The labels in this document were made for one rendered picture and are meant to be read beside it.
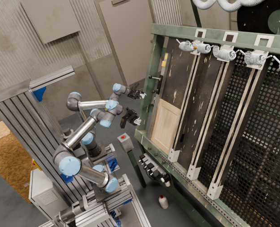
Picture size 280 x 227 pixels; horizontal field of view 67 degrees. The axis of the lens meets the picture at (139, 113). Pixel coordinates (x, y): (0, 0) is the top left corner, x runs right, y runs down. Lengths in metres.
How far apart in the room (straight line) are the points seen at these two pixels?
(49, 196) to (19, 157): 1.37
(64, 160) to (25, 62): 3.59
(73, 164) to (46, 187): 0.63
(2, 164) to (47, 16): 2.54
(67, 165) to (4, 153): 1.93
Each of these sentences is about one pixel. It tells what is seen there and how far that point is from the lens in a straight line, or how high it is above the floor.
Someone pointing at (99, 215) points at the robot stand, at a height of 0.95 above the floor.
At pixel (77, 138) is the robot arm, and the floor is 1.64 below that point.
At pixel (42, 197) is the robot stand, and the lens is 2.04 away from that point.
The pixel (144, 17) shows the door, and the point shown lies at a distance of 5.01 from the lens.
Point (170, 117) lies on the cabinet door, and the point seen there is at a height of 1.20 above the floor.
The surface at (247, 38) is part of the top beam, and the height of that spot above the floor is 1.94.
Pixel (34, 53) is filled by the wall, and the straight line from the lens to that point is 4.78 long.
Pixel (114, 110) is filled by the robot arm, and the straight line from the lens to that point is 1.49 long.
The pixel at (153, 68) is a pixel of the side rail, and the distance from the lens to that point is 2.39.
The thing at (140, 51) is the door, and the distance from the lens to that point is 5.08.
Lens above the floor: 2.48
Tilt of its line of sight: 34 degrees down
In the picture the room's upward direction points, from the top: 19 degrees counter-clockwise
